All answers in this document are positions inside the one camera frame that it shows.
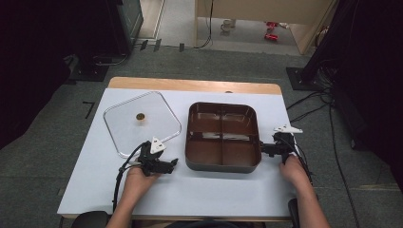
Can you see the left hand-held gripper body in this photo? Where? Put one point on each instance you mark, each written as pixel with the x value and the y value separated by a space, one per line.
pixel 151 163

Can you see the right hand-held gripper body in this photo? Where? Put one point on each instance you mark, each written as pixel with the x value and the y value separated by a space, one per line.
pixel 284 143

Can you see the brown compartment box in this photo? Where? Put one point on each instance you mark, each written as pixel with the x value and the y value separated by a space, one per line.
pixel 222 139

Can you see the person's left hand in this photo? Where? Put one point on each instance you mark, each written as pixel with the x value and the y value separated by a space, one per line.
pixel 137 183

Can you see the person's right hand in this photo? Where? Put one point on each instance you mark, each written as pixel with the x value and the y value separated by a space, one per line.
pixel 294 172

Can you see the white table mat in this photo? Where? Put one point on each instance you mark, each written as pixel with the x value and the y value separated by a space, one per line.
pixel 190 193

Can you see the transparent lid with brown knob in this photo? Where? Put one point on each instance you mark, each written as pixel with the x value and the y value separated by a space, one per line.
pixel 142 126

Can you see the wooden table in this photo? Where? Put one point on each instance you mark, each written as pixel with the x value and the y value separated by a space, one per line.
pixel 190 85

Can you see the red object on floor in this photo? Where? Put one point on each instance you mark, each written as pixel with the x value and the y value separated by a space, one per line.
pixel 271 36

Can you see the dark curtain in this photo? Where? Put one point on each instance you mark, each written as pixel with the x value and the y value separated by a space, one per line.
pixel 374 79
pixel 31 63

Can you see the white object on floor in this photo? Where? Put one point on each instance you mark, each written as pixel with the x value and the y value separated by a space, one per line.
pixel 228 24

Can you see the beige wooden furniture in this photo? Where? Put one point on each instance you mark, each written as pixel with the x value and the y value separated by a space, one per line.
pixel 263 8

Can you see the dark cabinet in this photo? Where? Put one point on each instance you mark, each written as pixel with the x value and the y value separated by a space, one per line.
pixel 126 22

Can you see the black stand base plate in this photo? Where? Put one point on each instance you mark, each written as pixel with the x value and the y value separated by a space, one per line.
pixel 89 72
pixel 302 80

